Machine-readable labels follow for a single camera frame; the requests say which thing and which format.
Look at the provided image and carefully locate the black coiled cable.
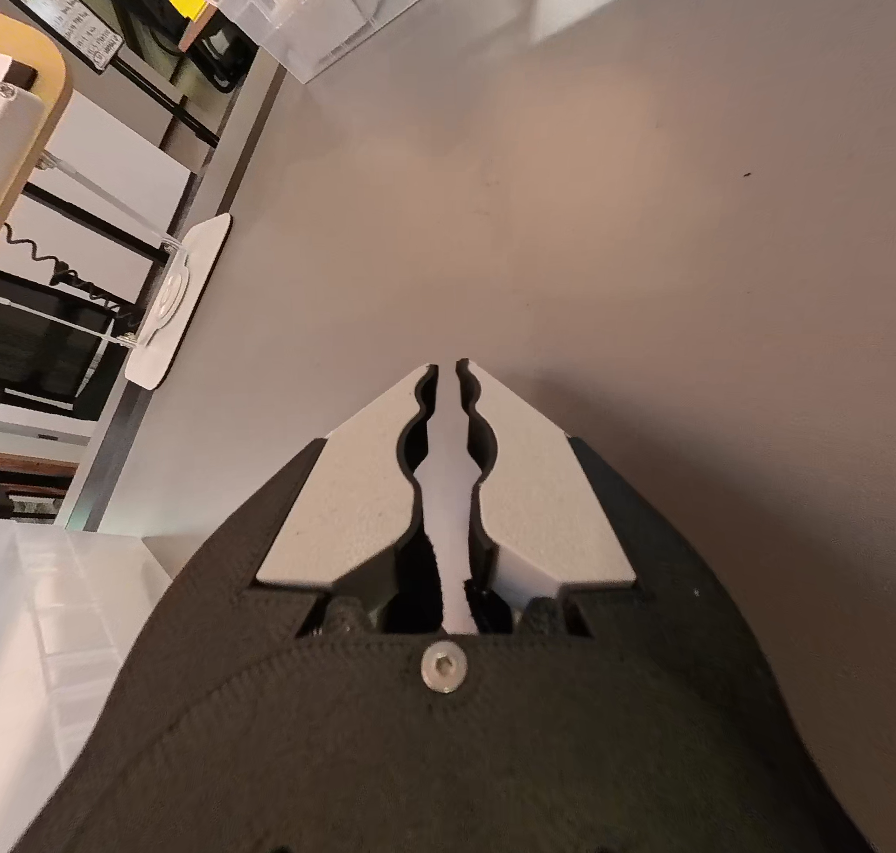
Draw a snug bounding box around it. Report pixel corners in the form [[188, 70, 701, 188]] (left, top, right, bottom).
[[0, 222, 135, 323]]

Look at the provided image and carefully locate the translucent white plastic box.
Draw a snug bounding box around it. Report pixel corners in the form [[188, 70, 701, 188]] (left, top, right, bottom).
[[0, 520, 176, 853]]

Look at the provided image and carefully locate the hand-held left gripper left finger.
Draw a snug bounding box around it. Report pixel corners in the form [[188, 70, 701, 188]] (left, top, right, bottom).
[[256, 362, 438, 588]]

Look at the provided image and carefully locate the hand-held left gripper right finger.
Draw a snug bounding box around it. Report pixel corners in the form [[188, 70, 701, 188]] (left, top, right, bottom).
[[455, 358, 638, 598]]

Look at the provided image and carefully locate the white mounting plate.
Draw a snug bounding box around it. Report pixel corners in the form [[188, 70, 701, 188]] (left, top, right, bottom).
[[125, 213, 233, 388]]

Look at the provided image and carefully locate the light wooden rounded board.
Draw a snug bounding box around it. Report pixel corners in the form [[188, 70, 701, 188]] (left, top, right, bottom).
[[0, 13, 75, 218]]

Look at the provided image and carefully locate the clear plastic storage container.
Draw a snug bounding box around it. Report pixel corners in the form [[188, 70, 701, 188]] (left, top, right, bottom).
[[209, 0, 494, 85]]

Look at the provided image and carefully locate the brown wooden board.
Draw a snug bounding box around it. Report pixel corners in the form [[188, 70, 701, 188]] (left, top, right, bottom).
[[176, 0, 212, 53]]

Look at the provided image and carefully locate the white printed label sign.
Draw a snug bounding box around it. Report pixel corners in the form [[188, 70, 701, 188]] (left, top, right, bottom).
[[0, 0, 126, 70]]

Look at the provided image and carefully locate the clear acrylic stand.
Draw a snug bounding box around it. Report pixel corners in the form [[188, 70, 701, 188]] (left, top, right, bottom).
[[0, 153, 184, 349]]

